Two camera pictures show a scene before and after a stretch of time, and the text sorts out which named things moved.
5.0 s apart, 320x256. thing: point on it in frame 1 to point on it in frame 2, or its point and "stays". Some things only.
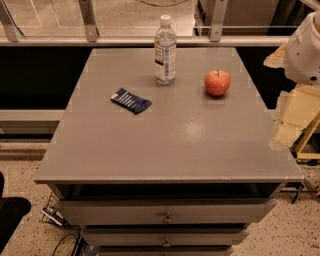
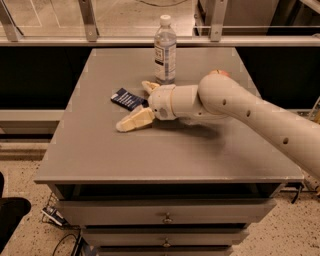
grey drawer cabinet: (165, 152) stays
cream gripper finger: (301, 107) to (142, 116)
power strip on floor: (55, 215) stays
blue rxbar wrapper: (136, 104) stays
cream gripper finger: (278, 58) to (150, 86)
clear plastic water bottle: (165, 52) stays
